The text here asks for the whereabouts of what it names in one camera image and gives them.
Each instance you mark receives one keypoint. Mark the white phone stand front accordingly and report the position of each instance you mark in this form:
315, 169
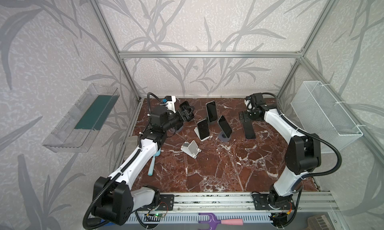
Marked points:
191, 149

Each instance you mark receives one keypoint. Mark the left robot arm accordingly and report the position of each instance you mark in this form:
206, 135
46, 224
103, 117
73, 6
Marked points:
113, 198

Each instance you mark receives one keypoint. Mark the purple pink fork tool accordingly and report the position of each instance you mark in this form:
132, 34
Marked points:
213, 221

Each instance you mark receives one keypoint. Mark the black phone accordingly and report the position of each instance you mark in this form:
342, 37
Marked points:
249, 130
185, 106
212, 114
224, 125
203, 129

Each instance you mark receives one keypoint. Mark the purple round phone stand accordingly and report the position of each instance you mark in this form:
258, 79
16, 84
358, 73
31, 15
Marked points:
223, 137

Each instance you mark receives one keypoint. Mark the clear plastic wall tray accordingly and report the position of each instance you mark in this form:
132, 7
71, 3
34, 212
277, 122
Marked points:
79, 128

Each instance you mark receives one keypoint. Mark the white wire mesh basket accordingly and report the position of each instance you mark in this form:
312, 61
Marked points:
320, 113

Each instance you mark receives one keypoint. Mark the black phone on white stand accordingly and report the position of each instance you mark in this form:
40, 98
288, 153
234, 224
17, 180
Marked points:
203, 129

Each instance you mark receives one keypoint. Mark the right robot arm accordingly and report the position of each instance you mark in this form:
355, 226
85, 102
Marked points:
303, 154

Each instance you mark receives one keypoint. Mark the aluminium mounting rail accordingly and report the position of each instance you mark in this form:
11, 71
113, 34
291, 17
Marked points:
245, 202

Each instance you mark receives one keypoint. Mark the grey stand far left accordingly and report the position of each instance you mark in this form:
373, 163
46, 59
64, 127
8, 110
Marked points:
179, 129

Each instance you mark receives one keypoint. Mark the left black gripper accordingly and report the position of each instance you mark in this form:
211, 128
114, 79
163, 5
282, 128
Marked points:
183, 114

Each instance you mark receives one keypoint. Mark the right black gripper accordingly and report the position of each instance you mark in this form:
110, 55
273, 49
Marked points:
246, 116

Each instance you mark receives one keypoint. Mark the teal silicone spatula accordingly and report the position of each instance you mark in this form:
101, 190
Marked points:
152, 165

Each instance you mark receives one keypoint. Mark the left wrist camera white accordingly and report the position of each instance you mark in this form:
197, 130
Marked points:
169, 103

